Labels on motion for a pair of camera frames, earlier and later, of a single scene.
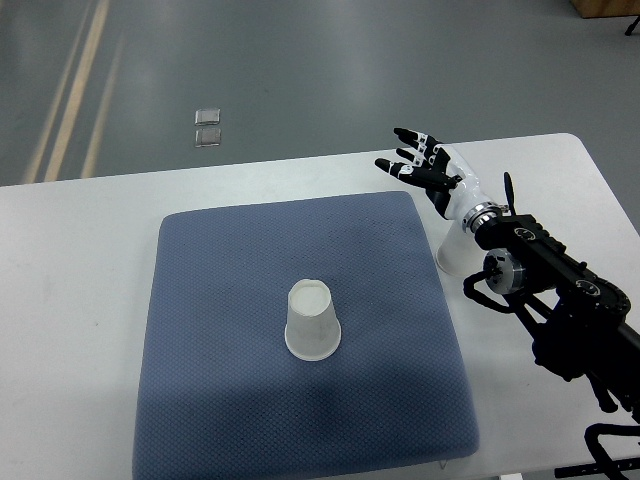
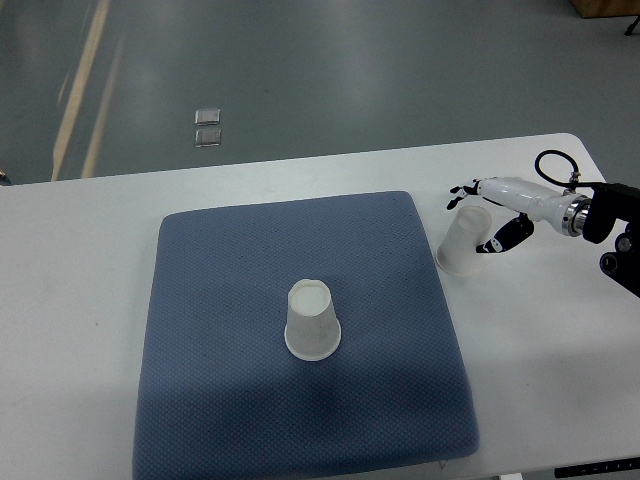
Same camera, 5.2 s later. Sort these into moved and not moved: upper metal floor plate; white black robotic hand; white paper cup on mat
Moved: white black robotic hand
Not moved: white paper cup on mat; upper metal floor plate
